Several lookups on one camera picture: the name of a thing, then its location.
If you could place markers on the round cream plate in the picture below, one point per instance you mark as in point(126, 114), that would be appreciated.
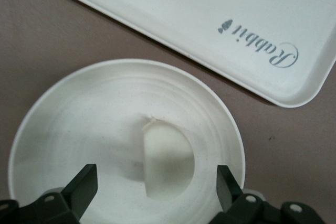
point(78, 119)

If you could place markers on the cream rabbit print tray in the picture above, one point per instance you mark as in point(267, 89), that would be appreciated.
point(197, 11)

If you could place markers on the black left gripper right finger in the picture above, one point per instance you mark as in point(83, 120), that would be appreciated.
point(228, 190)

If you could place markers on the brown table cloth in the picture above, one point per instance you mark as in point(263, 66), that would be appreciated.
point(39, 37)

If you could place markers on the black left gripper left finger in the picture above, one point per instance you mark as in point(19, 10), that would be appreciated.
point(78, 190)

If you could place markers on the white steamed bun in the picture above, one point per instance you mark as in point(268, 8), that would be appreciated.
point(168, 155)

